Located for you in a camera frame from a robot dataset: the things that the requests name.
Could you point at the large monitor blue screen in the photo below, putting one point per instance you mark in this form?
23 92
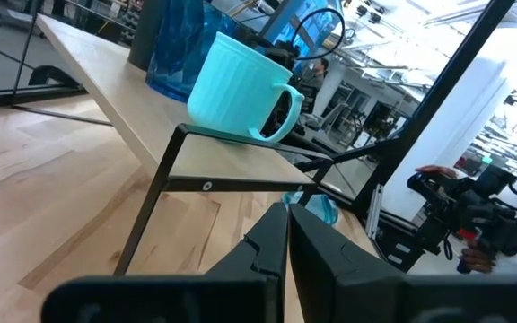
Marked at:
317 24

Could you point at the person's hand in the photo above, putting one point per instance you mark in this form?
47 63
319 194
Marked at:
435 171
476 260

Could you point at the dark grey tall cup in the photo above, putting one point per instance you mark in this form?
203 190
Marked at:
144 36

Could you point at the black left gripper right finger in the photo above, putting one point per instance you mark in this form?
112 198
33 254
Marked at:
353 291

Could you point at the teal ribbed mug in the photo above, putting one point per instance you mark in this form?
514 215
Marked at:
231 89

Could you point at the wheeled cart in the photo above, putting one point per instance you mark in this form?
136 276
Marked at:
14 18

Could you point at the wooden shelf black metal frame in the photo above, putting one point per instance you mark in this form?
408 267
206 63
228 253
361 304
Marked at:
128 103

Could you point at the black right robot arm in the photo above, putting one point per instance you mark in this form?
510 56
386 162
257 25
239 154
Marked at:
281 51

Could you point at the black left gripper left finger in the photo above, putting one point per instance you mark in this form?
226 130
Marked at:
240 291

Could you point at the black rig frame post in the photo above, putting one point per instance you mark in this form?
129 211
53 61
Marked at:
442 85

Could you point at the blue faceted translucent cup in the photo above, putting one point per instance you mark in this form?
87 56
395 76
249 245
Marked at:
177 49

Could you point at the silver aluminium extrusion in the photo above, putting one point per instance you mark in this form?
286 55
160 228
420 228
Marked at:
374 211

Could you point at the teal cloth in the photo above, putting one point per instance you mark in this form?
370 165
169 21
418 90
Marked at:
319 208

